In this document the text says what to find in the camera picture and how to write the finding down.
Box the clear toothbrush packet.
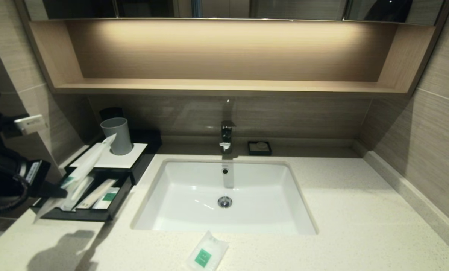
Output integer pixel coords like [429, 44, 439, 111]
[70, 175, 96, 204]

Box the dental kit packet green label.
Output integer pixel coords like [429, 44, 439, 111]
[35, 133, 117, 222]

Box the black box drawer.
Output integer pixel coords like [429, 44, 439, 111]
[31, 167, 133, 222]

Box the long white wrapped packet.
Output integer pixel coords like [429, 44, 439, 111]
[76, 179, 117, 210]

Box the white packet green label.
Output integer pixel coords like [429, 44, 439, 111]
[93, 189, 120, 210]

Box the grey plastic cup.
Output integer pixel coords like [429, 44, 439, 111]
[100, 117, 133, 155]

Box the white sink basin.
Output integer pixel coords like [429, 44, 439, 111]
[132, 158, 318, 236]

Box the small sachet green label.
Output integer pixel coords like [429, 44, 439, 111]
[186, 231, 229, 271]

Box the chrome faucet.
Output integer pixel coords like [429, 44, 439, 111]
[220, 99, 237, 154]

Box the black soap dish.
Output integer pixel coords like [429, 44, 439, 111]
[247, 140, 272, 156]

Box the mirror cabinet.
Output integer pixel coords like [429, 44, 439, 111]
[23, 0, 446, 26]

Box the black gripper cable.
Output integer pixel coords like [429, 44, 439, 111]
[0, 158, 32, 218]

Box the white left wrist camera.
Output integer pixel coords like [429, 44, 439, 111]
[14, 114, 45, 136]

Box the wooden wall shelf niche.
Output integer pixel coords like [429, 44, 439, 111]
[15, 0, 449, 98]

